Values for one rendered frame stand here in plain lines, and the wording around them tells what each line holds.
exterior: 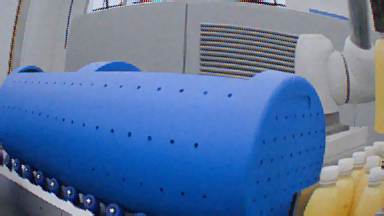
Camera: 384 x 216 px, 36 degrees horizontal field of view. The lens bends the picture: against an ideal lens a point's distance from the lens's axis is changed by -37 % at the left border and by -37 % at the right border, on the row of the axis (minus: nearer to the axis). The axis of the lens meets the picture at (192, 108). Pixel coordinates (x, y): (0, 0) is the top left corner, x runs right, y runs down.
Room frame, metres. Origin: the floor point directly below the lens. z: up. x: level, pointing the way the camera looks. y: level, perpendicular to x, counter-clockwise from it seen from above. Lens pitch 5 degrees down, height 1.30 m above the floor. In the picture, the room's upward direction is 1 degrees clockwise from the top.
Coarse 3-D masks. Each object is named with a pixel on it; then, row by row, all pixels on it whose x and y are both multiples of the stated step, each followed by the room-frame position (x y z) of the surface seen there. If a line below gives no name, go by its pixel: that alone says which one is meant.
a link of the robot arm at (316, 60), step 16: (304, 48) 1.93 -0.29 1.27; (320, 48) 1.91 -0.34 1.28; (304, 64) 1.92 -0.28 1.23; (320, 64) 1.90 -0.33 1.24; (336, 64) 1.91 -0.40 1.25; (320, 80) 1.90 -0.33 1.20; (336, 80) 1.90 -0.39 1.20; (320, 96) 1.90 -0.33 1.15; (336, 96) 1.91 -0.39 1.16; (336, 112) 1.92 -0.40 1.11
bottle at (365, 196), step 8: (368, 184) 0.96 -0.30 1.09; (376, 184) 0.93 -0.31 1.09; (368, 192) 0.94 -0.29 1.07; (376, 192) 0.93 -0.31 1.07; (360, 200) 0.95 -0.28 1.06; (368, 200) 0.93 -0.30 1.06; (376, 200) 0.92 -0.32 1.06; (360, 208) 0.93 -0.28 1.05; (368, 208) 0.92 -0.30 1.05; (376, 208) 0.92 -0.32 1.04
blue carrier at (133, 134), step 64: (128, 64) 1.54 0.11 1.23; (0, 128) 1.68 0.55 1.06; (64, 128) 1.42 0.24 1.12; (128, 128) 1.30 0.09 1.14; (192, 128) 1.22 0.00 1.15; (256, 128) 1.16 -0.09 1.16; (320, 128) 1.33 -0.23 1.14; (128, 192) 1.31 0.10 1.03; (192, 192) 1.21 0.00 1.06; (256, 192) 1.17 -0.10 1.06
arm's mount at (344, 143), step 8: (352, 128) 1.97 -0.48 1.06; (360, 128) 1.93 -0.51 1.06; (328, 136) 1.86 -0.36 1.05; (336, 136) 1.83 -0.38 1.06; (344, 136) 1.82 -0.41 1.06; (352, 136) 1.86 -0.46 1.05; (360, 136) 1.91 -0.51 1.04; (328, 144) 1.75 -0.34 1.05; (336, 144) 1.78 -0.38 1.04; (344, 144) 1.82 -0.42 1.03; (352, 144) 1.87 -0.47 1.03; (360, 144) 1.92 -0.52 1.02; (328, 152) 1.75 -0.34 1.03; (336, 152) 1.79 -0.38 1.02; (344, 152) 1.83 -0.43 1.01; (352, 152) 1.87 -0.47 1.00; (328, 160) 1.76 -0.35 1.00
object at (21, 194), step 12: (0, 180) 1.74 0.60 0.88; (48, 180) 1.75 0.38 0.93; (0, 192) 1.73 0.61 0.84; (12, 192) 1.67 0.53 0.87; (24, 192) 1.62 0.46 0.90; (48, 192) 1.58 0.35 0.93; (0, 204) 1.78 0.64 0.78; (12, 204) 1.67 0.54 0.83; (24, 204) 1.61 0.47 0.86; (36, 204) 1.57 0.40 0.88; (48, 204) 1.53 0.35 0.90
